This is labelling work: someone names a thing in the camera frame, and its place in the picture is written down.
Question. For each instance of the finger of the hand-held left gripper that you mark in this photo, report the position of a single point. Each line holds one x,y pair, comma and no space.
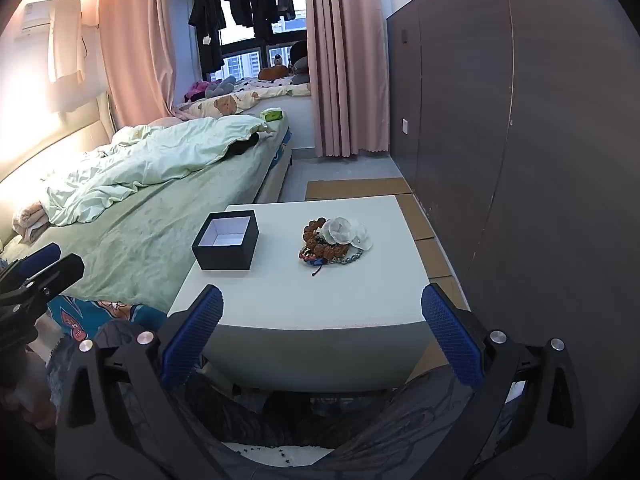
55,275
40,256

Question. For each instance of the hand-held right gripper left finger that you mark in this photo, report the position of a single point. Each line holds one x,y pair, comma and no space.
195,335

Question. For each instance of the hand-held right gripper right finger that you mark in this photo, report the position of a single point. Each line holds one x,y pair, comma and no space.
450,335

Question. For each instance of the black jewelry box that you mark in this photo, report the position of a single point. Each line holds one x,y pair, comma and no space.
225,259

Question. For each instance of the white translucent flower ornament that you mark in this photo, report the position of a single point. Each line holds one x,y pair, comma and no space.
345,230

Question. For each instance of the pink folded towel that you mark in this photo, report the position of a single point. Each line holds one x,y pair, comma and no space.
30,217

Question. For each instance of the cardboard piece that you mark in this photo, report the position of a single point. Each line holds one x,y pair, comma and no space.
417,217
442,275

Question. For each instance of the teal cartoon print blanket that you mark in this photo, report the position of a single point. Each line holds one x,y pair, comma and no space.
107,312

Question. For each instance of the white table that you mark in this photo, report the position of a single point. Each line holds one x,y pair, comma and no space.
300,305

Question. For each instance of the person's dark patterned pants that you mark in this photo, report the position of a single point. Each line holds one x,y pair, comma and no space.
380,420

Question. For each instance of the beige padded headboard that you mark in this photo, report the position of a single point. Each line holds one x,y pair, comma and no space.
50,145

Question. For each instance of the bed with green sheet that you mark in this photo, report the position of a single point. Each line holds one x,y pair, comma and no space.
175,210

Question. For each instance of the light green duvet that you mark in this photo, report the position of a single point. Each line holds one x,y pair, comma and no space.
150,160

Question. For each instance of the large flattened cardboard sheet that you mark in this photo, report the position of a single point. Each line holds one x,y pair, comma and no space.
355,189

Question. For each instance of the pink pillow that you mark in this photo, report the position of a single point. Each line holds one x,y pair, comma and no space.
165,121

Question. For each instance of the white hanging cloth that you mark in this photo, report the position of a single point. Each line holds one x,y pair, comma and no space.
67,50

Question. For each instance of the purple plush toy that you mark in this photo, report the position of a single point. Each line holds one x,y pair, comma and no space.
196,91

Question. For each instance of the green tissue pack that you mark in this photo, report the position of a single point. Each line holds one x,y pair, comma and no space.
272,115

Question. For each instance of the pink curtain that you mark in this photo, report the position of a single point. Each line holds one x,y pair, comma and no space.
135,40
345,60

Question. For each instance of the white air conditioner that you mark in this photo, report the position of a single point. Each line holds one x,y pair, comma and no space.
37,15

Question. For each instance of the bear print window mattress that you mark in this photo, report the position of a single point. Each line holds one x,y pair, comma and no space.
250,94

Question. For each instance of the grey-blue plush toy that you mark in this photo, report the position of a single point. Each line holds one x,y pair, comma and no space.
222,86

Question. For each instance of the brown plush bear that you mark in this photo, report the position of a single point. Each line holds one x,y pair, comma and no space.
276,71

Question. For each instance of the window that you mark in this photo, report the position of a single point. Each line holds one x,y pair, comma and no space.
242,62

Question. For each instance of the long black hanging coat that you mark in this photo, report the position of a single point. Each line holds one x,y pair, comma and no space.
206,25

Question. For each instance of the dark grey plush toy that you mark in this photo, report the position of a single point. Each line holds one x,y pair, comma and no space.
300,62

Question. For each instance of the white wall socket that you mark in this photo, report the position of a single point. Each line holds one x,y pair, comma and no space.
406,126

